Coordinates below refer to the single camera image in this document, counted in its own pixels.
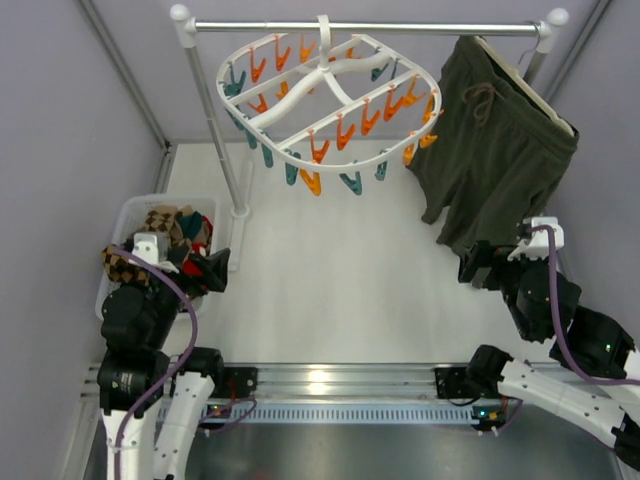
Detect red sock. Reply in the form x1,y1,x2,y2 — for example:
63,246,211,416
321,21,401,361
181,252,205,277

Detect teal sock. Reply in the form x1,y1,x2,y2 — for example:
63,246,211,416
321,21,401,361
178,211,203,240

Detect brown argyle sock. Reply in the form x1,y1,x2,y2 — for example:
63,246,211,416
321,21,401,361
137,205,194,248
101,245,149,287

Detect white oval clip hanger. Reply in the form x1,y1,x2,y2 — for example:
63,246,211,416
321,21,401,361
216,15,444,195

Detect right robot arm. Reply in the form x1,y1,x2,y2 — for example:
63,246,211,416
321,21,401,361
458,229,639,469

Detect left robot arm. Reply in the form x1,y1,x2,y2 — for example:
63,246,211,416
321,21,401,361
97,245,231,479

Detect white hanger with metal hook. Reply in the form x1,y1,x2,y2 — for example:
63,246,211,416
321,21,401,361
474,8,574,136

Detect argyle sock in basket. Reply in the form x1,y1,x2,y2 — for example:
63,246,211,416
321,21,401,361
191,214,213,255

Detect white metal clothes rack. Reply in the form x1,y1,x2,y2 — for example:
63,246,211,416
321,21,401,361
170,4,546,272

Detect olive green shorts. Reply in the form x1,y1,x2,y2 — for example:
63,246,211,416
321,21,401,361
408,36,580,255

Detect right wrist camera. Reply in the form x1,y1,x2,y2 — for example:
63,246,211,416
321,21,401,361
507,216,565,261

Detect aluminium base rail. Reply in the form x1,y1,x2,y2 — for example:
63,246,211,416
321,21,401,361
79,360,626,426

